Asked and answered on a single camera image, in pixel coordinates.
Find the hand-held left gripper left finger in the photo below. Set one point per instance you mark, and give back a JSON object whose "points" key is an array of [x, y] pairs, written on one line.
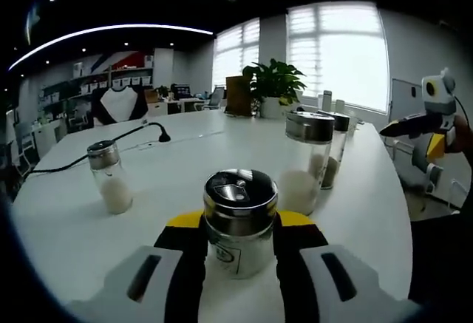
{"points": [[184, 282]]}

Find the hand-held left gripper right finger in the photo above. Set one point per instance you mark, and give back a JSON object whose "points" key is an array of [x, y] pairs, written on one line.
{"points": [[295, 282]]}

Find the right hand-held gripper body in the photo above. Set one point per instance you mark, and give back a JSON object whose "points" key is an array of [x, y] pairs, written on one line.
{"points": [[439, 108]]}

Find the tall seasoning bottle brown powder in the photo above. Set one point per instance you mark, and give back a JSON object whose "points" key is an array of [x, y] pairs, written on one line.
{"points": [[341, 123]]}

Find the small seasoning bottle white powder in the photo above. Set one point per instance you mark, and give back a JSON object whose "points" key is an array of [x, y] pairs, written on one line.
{"points": [[240, 204]]}

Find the tall seasoning bottle white grains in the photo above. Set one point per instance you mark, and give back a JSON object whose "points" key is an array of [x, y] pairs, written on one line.
{"points": [[308, 127]]}

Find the small seasoning bottle beige powder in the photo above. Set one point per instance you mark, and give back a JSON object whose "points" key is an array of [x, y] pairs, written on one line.
{"points": [[114, 193]]}

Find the slim white bottle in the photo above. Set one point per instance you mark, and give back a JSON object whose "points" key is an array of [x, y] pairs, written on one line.
{"points": [[340, 105]]}

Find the person's right hand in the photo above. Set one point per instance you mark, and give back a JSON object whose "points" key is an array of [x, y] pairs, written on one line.
{"points": [[463, 134]]}

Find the white board panel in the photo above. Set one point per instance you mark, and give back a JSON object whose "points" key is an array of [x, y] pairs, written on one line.
{"points": [[403, 97]]}

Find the wide window with blinds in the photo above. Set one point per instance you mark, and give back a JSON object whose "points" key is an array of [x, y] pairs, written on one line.
{"points": [[340, 57]]}

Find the person's dark green shirt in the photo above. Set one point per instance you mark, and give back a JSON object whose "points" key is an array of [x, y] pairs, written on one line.
{"points": [[439, 256]]}

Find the green potted plant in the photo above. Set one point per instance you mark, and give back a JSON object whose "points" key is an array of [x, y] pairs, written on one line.
{"points": [[273, 79]]}

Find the brown cardboard box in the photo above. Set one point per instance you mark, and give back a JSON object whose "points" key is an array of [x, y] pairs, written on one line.
{"points": [[238, 95]]}

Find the white office desk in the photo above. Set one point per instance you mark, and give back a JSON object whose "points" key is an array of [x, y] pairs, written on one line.
{"points": [[173, 106]]}

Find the narrow window with blinds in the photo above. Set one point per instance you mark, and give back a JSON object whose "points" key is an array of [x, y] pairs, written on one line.
{"points": [[236, 57]]}

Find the small cardboard box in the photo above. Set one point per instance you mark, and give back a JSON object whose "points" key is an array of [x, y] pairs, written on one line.
{"points": [[150, 95]]}

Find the dark computer monitor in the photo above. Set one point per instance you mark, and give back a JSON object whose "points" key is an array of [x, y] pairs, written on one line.
{"points": [[182, 91]]}

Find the white desk cabinet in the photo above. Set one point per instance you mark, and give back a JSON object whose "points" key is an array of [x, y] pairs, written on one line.
{"points": [[46, 138]]}

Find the shelf with white bins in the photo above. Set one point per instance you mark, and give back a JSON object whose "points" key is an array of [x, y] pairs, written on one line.
{"points": [[125, 81]]}

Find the curved ceiling light strip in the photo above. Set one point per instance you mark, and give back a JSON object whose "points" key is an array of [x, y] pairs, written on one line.
{"points": [[122, 27]]}

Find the white frame with holes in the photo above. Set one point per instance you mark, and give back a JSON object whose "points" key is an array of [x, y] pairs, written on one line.
{"points": [[421, 156]]}

